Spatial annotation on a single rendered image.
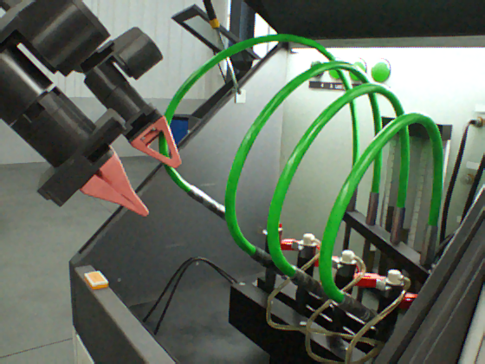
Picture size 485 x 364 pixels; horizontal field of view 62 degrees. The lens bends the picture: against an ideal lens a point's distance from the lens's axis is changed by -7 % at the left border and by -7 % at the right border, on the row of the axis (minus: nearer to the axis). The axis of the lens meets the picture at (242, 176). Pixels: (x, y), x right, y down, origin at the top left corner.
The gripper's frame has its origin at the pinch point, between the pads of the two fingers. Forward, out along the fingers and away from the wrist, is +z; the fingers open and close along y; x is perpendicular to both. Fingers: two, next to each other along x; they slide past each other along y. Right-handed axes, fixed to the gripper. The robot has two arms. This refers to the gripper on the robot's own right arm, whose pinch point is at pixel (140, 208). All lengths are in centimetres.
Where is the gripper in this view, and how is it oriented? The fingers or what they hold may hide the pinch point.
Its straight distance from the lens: 45.4
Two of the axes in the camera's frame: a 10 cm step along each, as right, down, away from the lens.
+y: 6.9, -7.1, 1.3
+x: -3.8, -2.1, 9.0
